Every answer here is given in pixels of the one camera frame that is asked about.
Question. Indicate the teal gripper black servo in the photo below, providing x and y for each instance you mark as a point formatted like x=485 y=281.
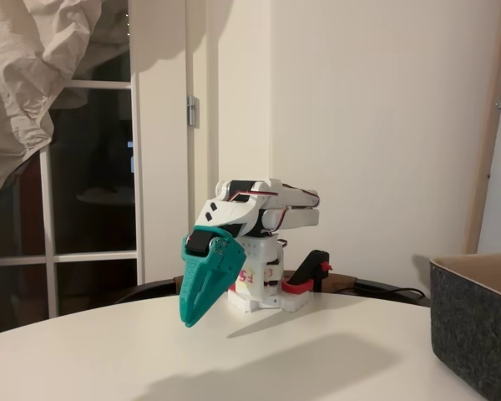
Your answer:
x=209 y=267

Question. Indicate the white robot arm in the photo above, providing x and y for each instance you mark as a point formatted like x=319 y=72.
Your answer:
x=284 y=209

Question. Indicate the dark grey felt box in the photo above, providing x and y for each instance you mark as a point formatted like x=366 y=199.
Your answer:
x=472 y=326

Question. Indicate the dark brown chair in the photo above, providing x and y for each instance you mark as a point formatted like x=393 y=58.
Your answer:
x=150 y=288

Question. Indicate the black clamp red pad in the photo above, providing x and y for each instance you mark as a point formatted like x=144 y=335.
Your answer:
x=311 y=269

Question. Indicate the white glazed door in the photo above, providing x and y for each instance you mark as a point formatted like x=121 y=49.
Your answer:
x=163 y=167

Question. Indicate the silver door hinge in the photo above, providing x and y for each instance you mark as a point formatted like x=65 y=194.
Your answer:
x=193 y=110

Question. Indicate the beige crumpled curtain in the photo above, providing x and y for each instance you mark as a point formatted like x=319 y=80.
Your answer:
x=25 y=83

